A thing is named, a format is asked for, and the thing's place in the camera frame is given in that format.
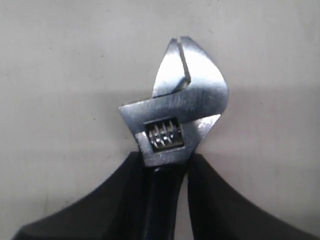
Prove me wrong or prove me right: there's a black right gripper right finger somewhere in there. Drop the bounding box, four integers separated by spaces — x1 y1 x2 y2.
187 154 318 240

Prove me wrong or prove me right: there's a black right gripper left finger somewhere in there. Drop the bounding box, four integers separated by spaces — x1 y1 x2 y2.
13 152 144 240

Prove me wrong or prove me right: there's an adjustable wrench black handle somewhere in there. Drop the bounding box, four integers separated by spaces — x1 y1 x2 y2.
118 36 229 240

